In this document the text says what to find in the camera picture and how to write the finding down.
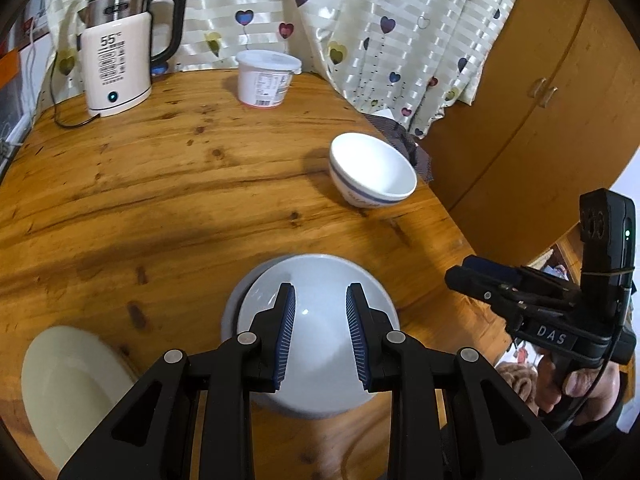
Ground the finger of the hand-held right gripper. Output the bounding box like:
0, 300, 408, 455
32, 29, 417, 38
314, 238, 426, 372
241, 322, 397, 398
462, 255, 584, 303
445, 266, 582, 314

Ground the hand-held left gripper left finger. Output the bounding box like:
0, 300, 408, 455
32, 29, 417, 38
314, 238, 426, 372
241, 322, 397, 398
57, 283, 298, 480

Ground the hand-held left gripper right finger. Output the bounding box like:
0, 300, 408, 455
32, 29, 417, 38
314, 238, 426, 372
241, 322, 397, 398
346, 283, 584, 480

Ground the white bowl blue stripe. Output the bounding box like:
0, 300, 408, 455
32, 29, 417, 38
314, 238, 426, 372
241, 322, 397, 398
236, 255, 401, 421
328, 132, 418, 210

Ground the small steel bowl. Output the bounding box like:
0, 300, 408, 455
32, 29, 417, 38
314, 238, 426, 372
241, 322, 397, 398
221, 256, 281, 348

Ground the cream plate blue pattern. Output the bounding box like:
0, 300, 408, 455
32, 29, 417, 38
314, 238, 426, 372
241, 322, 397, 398
21, 326, 143, 471

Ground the person's right hand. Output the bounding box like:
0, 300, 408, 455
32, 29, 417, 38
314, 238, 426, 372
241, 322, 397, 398
537, 352, 622, 414

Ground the brown fuzzy cloth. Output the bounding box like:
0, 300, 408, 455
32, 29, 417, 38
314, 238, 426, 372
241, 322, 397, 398
496, 360, 540, 413

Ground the wooden cabinet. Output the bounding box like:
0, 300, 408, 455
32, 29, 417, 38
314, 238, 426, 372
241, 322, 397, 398
420, 0, 640, 267

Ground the dark mesh cloth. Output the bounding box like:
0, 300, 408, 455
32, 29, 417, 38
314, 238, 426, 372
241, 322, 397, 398
367, 110, 434, 184

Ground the white plastic tub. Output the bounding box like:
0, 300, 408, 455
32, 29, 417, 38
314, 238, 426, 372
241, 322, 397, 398
236, 50, 303, 110

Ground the heart print striped curtain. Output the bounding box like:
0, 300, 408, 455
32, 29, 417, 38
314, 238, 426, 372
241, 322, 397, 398
30, 0, 531, 141

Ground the cream electric kettle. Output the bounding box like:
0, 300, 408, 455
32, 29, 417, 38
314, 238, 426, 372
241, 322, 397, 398
77, 0, 187, 118

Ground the black kettle cable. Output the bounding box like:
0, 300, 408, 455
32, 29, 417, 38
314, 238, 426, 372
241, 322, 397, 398
49, 57, 101, 129

